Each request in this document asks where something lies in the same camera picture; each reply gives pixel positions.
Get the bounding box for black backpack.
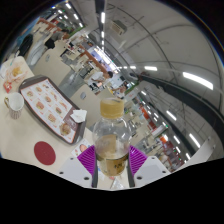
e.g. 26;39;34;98
18;33;34;57

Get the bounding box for ceiling strip lights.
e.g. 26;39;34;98
49;1;216;161

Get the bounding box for red printed snack packet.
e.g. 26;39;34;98
3;81;14;94

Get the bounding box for ceiling air unit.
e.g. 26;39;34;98
109;19;128;36

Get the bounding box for colourful printed paper flyer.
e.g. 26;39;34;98
70;139;93;158

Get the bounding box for houndstooth mug with gold handle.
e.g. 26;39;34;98
3;92;25;120

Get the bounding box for person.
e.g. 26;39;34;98
89;70;114;91
44;31;68;50

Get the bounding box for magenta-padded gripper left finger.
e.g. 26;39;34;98
55;144;100;189

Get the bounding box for white paper napkin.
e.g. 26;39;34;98
69;108;88;124

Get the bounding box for beige dining chairs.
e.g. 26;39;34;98
31;33;161;134

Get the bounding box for clear bottle with yellow cap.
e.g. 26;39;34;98
91;97;132;178

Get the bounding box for dark tray with menu liner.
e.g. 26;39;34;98
18;75;88;145

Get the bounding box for orange-printed white food wrapper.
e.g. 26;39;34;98
1;63;28;88

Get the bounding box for flat round red coaster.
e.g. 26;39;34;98
33;140;57;166

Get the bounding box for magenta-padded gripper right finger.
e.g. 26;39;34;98
126;144;172;189

